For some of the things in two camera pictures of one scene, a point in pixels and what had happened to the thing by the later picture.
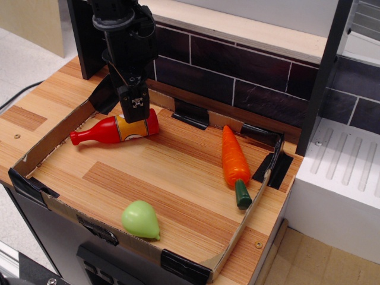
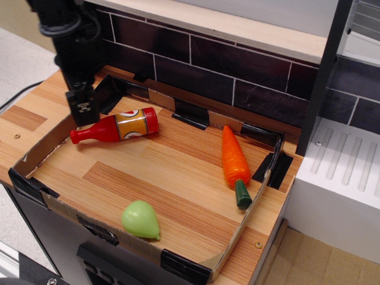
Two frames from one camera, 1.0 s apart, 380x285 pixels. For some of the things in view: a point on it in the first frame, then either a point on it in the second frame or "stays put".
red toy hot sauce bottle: [116, 129] stays put
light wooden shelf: [237, 29] stays put
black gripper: [132, 44] -> [75, 28]
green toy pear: [139, 218] stays put
